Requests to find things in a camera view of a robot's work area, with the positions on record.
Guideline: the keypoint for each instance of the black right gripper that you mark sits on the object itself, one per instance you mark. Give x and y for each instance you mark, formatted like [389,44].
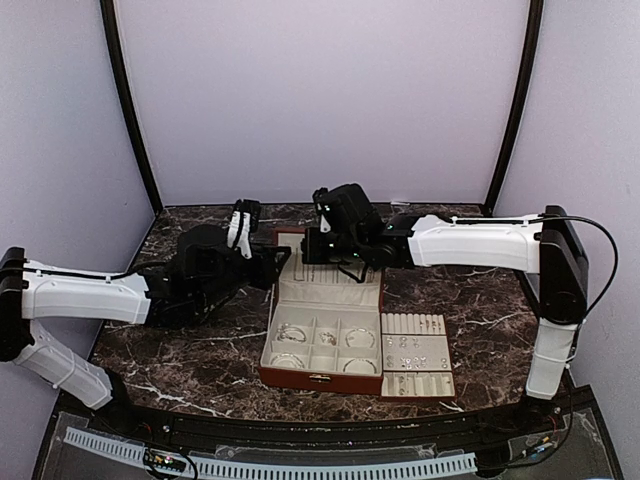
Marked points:
[312,253]

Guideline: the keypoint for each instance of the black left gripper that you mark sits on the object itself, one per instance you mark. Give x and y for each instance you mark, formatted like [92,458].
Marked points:
[267,273]

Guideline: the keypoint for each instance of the brown jewelry display tray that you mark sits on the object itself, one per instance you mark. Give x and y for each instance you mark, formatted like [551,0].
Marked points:
[416,359]

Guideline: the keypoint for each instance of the black left frame post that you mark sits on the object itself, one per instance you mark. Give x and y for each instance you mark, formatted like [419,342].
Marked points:
[128,109]

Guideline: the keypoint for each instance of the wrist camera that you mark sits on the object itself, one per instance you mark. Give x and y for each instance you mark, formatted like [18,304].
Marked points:
[220,240]
[347,210]

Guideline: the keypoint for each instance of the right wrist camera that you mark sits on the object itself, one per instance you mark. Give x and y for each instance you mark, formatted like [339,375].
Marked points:
[347,210]

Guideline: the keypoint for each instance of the black right frame post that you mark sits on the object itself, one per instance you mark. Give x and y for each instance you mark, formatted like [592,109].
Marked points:
[521,89]

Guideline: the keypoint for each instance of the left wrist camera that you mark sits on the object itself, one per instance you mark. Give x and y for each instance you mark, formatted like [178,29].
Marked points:
[220,240]

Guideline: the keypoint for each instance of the black frame post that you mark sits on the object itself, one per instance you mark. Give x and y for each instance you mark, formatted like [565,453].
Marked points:
[128,109]
[521,89]

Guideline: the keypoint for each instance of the red wooden jewelry box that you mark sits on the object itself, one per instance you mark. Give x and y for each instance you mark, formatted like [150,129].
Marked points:
[324,330]

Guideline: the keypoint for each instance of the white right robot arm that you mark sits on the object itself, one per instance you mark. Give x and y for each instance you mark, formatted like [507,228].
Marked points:
[545,245]

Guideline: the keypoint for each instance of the white slotted cable duct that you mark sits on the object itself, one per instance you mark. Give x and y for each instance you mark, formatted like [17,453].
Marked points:
[239,463]

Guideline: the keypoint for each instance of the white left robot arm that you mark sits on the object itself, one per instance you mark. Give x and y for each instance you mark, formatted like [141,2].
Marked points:
[186,290]

